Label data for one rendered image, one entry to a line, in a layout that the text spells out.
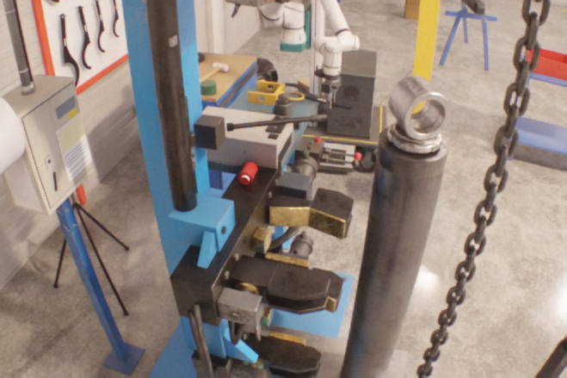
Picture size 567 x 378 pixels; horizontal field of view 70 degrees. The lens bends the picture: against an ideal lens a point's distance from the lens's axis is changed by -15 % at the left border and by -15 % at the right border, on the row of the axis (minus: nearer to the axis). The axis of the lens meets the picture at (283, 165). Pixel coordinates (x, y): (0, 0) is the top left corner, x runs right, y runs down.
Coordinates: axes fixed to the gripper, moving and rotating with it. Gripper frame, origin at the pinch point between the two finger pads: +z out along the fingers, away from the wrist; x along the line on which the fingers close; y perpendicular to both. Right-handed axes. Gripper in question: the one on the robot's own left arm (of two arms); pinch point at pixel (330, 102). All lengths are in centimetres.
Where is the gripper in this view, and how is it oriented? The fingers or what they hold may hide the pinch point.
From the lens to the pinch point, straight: 247.5
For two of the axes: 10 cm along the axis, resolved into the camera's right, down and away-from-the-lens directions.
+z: 0.0, 8.3, 5.6
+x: 5.2, -4.8, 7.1
